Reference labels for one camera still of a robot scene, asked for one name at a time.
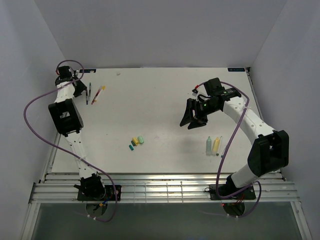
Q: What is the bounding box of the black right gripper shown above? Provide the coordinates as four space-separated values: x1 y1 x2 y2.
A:
179 98 220 130

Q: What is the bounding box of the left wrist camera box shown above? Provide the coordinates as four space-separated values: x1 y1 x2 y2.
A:
57 65 73 79

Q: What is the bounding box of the green highlighter pen body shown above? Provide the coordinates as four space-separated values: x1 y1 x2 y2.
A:
205 136 212 156

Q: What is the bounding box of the left blue corner label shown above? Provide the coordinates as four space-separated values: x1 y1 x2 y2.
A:
84 69 97 74

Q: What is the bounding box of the green highlighter cap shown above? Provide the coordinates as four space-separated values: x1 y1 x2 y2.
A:
137 135 144 144

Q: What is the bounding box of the white green thin pen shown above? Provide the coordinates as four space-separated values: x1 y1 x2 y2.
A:
216 135 223 156

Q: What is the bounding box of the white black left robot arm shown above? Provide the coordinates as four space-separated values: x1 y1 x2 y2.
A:
48 75 106 200

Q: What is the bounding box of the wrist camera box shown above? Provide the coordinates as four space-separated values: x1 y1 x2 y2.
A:
203 77 225 97
57 65 73 79

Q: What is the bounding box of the black thin pen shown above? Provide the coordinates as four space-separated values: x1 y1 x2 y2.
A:
85 89 89 105

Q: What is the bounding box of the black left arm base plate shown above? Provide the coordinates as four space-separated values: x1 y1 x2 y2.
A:
76 184 122 202

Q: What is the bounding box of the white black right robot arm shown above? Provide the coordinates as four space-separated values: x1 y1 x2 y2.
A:
180 87 289 199

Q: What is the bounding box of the yellow highlighter pen body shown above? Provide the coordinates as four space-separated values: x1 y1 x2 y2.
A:
211 137 221 156

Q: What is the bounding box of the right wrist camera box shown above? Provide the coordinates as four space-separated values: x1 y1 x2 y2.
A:
203 77 225 97

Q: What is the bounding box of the red yellow thin pen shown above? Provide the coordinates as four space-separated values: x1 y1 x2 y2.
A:
91 85 106 105

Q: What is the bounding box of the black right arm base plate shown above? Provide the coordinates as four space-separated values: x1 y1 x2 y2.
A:
204 184 256 200

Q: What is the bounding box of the green capped thin pen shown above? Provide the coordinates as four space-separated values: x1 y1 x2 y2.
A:
88 82 92 96

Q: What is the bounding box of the yellow highlighter cap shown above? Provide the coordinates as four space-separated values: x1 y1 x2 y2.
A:
132 137 140 146

